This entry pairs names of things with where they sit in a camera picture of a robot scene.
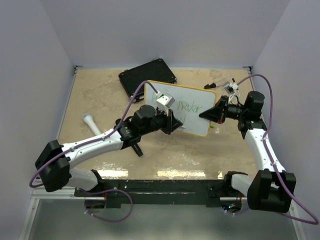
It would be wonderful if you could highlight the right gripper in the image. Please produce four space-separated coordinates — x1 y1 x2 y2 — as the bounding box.
199 95 247 125

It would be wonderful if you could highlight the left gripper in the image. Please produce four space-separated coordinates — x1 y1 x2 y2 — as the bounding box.
140 106 182 136

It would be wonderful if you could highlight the orange framed whiteboard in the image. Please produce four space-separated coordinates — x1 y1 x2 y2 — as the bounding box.
144 80 217 137

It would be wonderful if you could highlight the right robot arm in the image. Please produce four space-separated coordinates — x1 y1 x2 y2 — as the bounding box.
199 91 296 213

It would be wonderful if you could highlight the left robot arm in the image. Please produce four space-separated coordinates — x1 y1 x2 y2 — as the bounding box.
35 105 183 196

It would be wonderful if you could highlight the black whiteboard foot clip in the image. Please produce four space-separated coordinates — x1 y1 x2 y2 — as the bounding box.
204 82 217 90

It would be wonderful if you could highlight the black microphone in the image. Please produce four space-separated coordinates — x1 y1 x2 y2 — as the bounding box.
132 144 143 157

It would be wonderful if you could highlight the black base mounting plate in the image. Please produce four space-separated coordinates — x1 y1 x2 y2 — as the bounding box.
73 178 253 209

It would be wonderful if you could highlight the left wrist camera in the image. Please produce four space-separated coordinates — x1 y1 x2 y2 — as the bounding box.
156 91 175 116

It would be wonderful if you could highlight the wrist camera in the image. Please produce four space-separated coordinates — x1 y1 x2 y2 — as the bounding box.
156 91 175 116
223 81 238 95

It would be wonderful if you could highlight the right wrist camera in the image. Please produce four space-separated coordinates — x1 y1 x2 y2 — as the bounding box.
223 81 238 95

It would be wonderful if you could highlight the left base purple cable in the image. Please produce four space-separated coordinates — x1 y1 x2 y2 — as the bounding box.
84 187 135 223

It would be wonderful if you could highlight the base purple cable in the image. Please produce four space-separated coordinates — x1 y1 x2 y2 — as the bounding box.
84 187 135 223
224 196 253 216

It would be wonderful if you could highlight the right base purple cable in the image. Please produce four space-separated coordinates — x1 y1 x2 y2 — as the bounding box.
224 196 253 216

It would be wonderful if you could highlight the aluminium table frame rail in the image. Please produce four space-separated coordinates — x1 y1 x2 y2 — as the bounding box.
31 187 296 201

